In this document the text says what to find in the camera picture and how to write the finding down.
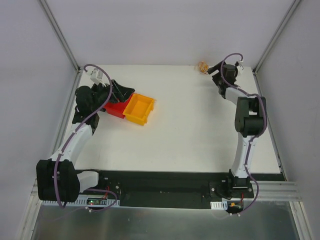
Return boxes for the cable bundle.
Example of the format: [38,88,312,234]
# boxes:
[195,61,209,75]

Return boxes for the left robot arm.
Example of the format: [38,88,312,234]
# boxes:
[36,80,135,202]

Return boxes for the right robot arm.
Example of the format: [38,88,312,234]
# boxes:
[207,61,267,198]

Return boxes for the red plastic bin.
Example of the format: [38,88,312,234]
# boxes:
[103,94,133,119]

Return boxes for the yellow plastic bin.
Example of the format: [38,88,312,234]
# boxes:
[123,93,156,126]

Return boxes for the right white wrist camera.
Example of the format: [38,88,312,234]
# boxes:
[235,60,245,76]

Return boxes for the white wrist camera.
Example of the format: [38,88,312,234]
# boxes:
[87,68,106,87]
[235,60,245,76]

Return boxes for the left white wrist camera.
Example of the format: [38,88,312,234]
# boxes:
[87,68,106,87]

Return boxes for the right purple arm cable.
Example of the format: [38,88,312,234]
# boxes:
[219,53,268,218]

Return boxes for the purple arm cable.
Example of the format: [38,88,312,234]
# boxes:
[54,64,118,213]
[219,53,268,218]

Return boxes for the left aluminium frame post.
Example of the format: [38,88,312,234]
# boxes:
[37,0,81,73]

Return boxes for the aluminium frame post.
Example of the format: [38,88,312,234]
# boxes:
[37,0,81,73]
[252,0,303,75]

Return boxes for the right aluminium frame post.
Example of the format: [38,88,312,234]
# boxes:
[252,0,303,75]

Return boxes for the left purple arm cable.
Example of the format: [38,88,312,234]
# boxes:
[54,64,118,213]

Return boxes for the left white cable duct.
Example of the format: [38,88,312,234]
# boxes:
[41,197,121,208]

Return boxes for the white cable duct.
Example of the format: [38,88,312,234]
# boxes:
[41,197,121,208]
[210,200,228,211]

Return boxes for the right white cable duct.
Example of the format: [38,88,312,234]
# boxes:
[210,200,228,211]

